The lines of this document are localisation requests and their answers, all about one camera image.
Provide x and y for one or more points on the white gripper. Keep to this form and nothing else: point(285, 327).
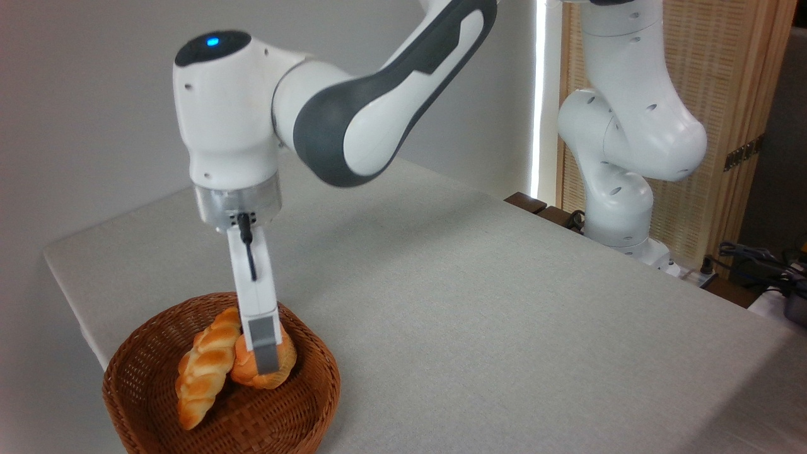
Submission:
point(255, 287)

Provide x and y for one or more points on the round golden bread roll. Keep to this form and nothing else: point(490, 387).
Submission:
point(243, 372)

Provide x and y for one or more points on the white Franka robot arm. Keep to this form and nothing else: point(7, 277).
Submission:
point(353, 120)

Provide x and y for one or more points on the long braided bread loaf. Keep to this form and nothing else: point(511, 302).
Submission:
point(205, 369)

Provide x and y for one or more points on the brown woven wicker basket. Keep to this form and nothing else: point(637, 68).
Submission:
point(252, 416)

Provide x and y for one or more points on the light grey tablecloth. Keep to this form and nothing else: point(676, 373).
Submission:
point(504, 328)

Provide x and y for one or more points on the dark wooden robot stand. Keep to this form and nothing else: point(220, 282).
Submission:
point(526, 202)

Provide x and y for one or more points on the white power strip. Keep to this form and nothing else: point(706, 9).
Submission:
point(693, 276)

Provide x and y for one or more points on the dark metal screen hinge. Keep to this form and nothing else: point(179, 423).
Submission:
point(744, 153)

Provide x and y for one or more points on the bamboo folding screen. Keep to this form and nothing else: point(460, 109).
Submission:
point(731, 63)

